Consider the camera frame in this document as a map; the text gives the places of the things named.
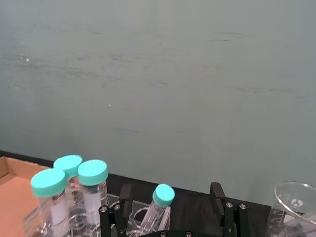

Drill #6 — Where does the clear glass beaker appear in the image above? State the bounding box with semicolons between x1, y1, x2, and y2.
267;181;316;237

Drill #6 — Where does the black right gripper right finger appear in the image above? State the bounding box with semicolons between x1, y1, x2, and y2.
209;182;249;237

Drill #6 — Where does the clear acrylic tube rack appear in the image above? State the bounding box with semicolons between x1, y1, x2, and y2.
23;191;171;237

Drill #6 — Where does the clear tube with teal cap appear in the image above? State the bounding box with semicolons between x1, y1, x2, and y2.
23;168;69;237
137;183;176;234
77;159;109;227
53;154;83;207

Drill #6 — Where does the clear glass vessel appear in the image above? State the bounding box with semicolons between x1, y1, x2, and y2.
281;211;316;237

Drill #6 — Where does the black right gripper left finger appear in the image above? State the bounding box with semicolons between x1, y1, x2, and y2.
98;183;134;237

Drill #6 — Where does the brown cardboard tray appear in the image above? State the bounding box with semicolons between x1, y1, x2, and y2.
0;156;54;237

